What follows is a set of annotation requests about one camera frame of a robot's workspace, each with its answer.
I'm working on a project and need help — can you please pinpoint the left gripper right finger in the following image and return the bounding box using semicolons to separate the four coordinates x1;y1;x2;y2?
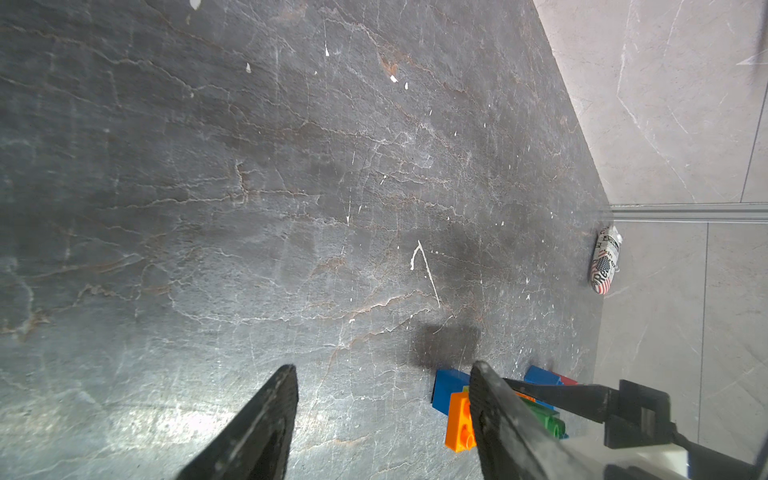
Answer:
469;361;603;479

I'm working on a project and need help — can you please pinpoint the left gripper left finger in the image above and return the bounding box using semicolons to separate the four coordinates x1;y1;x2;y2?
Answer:
177;364;299;480

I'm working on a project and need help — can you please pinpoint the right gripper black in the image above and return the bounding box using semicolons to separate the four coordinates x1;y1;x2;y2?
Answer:
505;378;675;449

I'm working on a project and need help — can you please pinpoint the red lego brick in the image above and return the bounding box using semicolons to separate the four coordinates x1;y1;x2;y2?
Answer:
556;374;578;386

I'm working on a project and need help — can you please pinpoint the dark green lego brick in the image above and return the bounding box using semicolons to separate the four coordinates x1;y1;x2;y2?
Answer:
521;398;568;440

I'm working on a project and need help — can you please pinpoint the orange 2x4 lego plate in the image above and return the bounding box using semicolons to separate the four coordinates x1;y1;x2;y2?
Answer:
445;389;477;452

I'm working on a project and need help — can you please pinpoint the blue lego block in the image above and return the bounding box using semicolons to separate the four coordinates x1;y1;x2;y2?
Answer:
431;369;470;415

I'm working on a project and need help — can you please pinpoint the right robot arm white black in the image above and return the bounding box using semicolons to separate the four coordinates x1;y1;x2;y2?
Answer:
507;379;767;479

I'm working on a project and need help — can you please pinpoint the small blue lego brick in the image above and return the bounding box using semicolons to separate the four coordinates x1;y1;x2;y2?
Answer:
524;365;563;386

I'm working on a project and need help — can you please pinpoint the flag pattern can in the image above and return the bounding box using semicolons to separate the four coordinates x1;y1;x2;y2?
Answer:
589;225;623;295

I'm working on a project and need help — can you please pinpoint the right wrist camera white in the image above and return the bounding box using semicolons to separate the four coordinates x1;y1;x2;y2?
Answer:
561;437;689;479

